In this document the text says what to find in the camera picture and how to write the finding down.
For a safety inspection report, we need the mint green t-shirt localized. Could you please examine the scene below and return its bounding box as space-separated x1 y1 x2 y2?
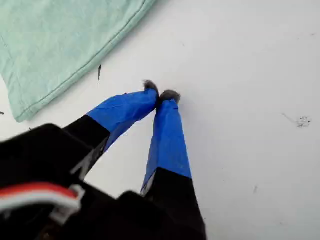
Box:
0 0 158 123

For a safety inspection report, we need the red white gripper wire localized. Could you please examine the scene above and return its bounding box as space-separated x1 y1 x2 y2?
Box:
0 182 85 227

